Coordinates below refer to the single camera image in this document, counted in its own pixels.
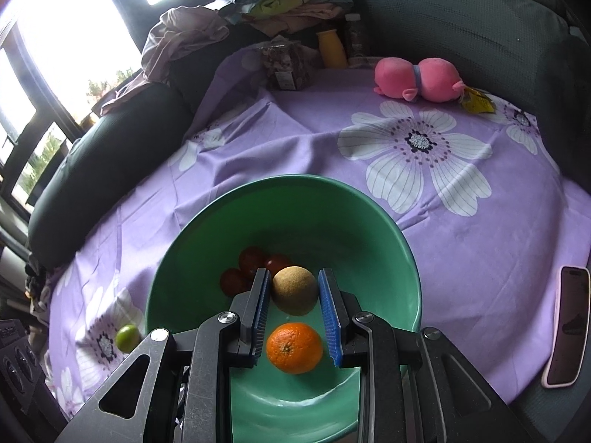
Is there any green plastic basin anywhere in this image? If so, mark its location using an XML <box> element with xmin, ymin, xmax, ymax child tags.
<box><xmin>144</xmin><ymin>174</ymin><xmax>424</xmax><ymax>443</ymax></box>

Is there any purple floral cloth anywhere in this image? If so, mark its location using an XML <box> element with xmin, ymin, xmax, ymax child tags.
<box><xmin>46</xmin><ymin>44</ymin><xmax>591</xmax><ymax>425</ymax></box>

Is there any grey green sofa back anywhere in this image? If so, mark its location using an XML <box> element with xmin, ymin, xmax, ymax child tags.
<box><xmin>353</xmin><ymin>0</ymin><xmax>591</xmax><ymax>116</ymax></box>

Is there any pink plush toy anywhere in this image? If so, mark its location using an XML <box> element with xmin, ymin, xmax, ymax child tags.
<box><xmin>373</xmin><ymin>54</ymin><xmax>466</xmax><ymax>103</ymax></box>

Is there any orange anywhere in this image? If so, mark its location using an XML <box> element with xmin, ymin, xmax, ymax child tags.
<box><xmin>266</xmin><ymin>323</ymin><xmax>324</xmax><ymax>375</ymax></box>

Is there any yellow bottle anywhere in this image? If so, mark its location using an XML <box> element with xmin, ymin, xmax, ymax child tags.
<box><xmin>316</xmin><ymin>29</ymin><xmax>348</xmax><ymax>69</ymax></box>

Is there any tan round fruit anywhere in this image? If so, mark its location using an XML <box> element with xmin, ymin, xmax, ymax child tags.
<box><xmin>271</xmin><ymin>266</ymin><xmax>319</xmax><ymax>317</ymax></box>

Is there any beige pink garment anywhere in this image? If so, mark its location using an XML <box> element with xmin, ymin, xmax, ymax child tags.
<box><xmin>99</xmin><ymin>4</ymin><xmax>232</xmax><ymax>116</ymax></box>

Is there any smartphone in pink case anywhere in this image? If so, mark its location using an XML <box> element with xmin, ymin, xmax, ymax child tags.
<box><xmin>541</xmin><ymin>265</ymin><xmax>591</xmax><ymax>388</ymax></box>

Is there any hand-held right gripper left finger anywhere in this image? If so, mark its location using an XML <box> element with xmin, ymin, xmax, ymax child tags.
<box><xmin>55</xmin><ymin>268</ymin><xmax>271</xmax><ymax>443</ymax></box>

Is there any green lime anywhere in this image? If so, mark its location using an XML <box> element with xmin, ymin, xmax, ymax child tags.
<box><xmin>115</xmin><ymin>324</ymin><xmax>142</xmax><ymax>353</ymax></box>

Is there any window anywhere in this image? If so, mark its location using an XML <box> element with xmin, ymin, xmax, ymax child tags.
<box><xmin>0</xmin><ymin>0</ymin><xmax>236</xmax><ymax>204</ymax></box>

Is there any yellow tag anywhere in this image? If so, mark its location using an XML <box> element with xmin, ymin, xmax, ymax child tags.
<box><xmin>461</xmin><ymin>87</ymin><xmax>497</xmax><ymax>115</ymax></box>

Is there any red cherry tomato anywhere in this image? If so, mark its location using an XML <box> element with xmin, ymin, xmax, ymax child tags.
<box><xmin>264</xmin><ymin>254</ymin><xmax>293</xmax><ymax>278</ymax></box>
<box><xmin>239</xmin><ymin>246</ymin><xmax>266</xmax><ymax>278</ymax></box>
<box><xmin>220</xmin><ymin>268</ymin><xmax>252</xmax><ymax>297</ymax></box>

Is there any dark green bolster cushion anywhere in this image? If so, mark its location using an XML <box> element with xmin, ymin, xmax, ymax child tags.
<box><xmin>28</xmin><ymin>80</ymin><xmax>195</xmax><ymax>271</ymax></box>

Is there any black appliance panel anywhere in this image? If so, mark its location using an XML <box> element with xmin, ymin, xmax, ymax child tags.
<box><xmin>0</xmin><ymin>318</ymin><xmax>51</xmax><ymax>407</ymax></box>

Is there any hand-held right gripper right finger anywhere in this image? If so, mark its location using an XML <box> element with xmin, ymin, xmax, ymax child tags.
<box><xmin>318</xmin><ymin>268</ymin><xmax>534</xmax><ymax>443</ymax></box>

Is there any clear bag of snacks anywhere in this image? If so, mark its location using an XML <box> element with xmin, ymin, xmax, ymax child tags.
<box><xmin>259</xmin><ymin>39</ymin><xmax>315</xmax><ymax>90</ymax></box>

